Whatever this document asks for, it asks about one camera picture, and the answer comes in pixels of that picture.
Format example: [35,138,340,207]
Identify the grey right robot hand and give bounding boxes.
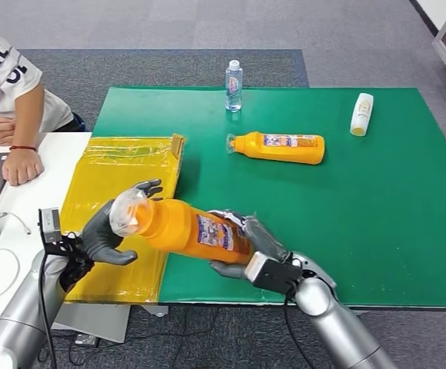
[207,208,291,280]

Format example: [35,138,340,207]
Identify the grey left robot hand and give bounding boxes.
[82,178,164,267]

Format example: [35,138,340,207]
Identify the person's left hand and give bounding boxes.
[2,148,45,187]

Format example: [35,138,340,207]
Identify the orange detergent bottle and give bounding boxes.
[226,131,326,165]
[109,189,254,266]

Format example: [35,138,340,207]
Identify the clear water bottle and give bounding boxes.
[225,59,244,112]

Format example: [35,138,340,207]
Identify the small white bottle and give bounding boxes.
[349,92,375,137]

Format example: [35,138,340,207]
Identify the person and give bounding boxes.
[0,19,86,187]

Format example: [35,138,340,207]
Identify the yellow taped cardboard sheet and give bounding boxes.
[59,133,187,305]

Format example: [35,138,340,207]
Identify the grey desk side panel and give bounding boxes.
[54,304,132,344]

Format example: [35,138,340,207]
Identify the grey power adapter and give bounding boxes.
[73,333,100,349]

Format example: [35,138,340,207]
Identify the green table mat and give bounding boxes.
[92,85,446,309]

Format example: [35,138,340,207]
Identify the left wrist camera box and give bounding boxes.
[37,208,61,245]

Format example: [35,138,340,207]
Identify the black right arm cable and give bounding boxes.
[283,290,316,369]

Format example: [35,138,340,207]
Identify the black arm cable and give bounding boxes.
[37,244,58,369]
[283,290,316,369]

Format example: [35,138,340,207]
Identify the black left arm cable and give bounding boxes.
[37,244,58,369]

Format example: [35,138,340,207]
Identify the grey table bracket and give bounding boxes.
[141,304,169,318]

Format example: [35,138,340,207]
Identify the black floor cables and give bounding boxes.
[38,305,224,367]

